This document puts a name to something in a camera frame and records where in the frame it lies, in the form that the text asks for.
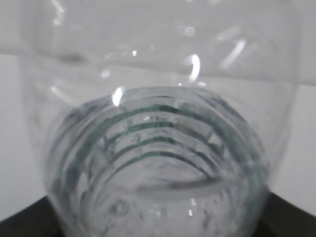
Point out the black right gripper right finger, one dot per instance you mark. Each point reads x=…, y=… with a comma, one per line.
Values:
x=282, y=219

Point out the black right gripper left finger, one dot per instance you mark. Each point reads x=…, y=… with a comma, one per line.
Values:
x=37, y=220

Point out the clear bottle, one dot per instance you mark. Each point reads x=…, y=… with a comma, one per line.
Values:
x=158, y=118

